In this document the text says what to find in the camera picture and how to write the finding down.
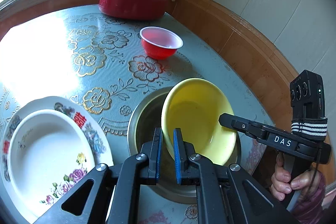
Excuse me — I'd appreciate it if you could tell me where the yellow plastic bowl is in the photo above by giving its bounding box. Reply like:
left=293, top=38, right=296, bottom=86
left=161, top=78, right=237, bottom=165

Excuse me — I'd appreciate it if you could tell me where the stainless steel bowl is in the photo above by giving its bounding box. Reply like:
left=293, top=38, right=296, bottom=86
left=126, top=86, right=242, bottom=205

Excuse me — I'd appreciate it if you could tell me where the white plate with red characters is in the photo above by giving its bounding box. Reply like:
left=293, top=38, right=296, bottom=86
left=1, top=92, right=113, bottom=223

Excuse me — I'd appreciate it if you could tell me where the white plate with rose print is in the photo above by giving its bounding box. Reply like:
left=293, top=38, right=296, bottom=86
left=8, top=110, right=95, bottom=218

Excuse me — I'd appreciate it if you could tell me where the red plastic bowl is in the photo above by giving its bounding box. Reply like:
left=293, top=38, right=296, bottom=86
left=139, top=26, right=183, bottom=60

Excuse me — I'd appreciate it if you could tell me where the right hand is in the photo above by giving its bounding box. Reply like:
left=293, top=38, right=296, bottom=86
left=270, top=153, right=325, bottom=201

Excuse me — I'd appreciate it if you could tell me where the pink jacket sleeve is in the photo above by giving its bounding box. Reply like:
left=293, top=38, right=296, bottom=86
left=291, top=171, right=326, bottom=223

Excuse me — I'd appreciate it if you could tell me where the floral plastic tablecloth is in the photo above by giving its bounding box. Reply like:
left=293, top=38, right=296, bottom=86
left=0, top=4, right=275, bottom=224

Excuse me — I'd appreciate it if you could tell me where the red electric cooking pot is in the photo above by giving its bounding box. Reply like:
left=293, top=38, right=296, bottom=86
left=98, top=0, right=167, bottom=20

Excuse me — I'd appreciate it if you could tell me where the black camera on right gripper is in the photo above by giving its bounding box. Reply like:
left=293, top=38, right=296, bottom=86
left=290, top=70, right=327, bottom=141

